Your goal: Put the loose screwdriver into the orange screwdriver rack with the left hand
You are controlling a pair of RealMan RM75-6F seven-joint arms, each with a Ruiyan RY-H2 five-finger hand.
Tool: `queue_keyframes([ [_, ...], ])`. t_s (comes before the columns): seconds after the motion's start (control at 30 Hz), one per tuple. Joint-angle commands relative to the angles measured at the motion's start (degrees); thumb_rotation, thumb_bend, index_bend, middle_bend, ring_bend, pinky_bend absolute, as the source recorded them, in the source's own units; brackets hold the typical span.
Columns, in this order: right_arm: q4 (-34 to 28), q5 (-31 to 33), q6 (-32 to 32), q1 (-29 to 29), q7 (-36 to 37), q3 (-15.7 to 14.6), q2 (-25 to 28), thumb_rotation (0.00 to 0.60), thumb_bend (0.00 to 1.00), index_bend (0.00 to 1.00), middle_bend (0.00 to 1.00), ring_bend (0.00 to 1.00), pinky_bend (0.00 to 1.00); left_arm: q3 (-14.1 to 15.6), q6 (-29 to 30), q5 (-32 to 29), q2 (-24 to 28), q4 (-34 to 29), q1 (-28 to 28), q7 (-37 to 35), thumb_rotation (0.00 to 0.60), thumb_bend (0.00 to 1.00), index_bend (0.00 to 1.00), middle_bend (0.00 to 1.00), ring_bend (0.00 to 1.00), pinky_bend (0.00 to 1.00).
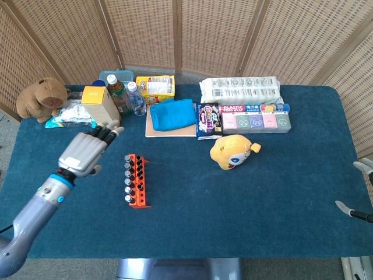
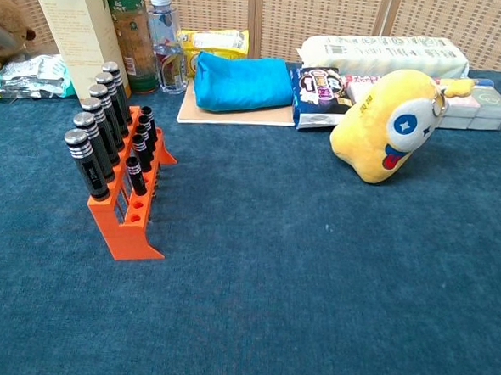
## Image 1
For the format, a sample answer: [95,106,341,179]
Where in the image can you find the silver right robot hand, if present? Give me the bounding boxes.
[335,157,373,224]

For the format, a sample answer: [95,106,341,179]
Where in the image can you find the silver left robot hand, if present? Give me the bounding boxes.
[58,121,125,179]

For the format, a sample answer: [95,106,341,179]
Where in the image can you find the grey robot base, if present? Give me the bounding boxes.
[116,258,242,280]

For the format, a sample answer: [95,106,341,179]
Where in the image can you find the orange battery rack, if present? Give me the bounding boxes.
[127,153,152,209]

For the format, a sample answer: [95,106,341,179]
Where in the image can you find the teal wet wipes pack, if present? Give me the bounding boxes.
[45,116,98,130]

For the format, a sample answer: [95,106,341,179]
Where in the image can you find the silver foil packets bag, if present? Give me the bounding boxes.
[54,99,93,123]

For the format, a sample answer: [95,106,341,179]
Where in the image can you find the yellow cardboard box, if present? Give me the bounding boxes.
[80,85,122,129]

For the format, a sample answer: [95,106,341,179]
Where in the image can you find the green tea bottle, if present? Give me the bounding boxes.
[105,73,133,116]

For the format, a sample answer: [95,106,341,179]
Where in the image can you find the brown capybara plush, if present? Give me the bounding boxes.
[16,77,71,124]

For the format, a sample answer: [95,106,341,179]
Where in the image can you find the clear water bottle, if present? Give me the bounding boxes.
[126,81,147,117]

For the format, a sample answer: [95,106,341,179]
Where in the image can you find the blue-lid plastic container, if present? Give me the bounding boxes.
[98,69,135,88]

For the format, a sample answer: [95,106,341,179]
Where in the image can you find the beige flat board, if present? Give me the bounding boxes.
[145,104,198,138]

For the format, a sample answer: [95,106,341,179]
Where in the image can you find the folded blue cloth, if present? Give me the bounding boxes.
[149,98,198,132]

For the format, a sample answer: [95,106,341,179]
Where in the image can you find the yellow snack bag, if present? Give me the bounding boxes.
[135,75,176,105]

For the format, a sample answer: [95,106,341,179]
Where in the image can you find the pastel pocket tissue pack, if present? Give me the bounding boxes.
[221,112,292,134]

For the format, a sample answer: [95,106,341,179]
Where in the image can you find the yellow plush toy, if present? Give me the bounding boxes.
[210,134,262,172]

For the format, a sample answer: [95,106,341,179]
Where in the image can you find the purple snack packet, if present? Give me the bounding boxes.
[195,101,224,141]

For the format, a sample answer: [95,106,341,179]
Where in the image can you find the plastic food wrap box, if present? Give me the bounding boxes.
[218,103,291,114]

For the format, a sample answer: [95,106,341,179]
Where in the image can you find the white paper roll pack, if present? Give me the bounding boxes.
[199,75,285,106]

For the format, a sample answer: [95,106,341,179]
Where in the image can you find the woven folding screen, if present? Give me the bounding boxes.
[0,0,373,158]

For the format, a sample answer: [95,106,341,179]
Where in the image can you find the white metal frame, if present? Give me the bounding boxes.
[340,255,373,280]

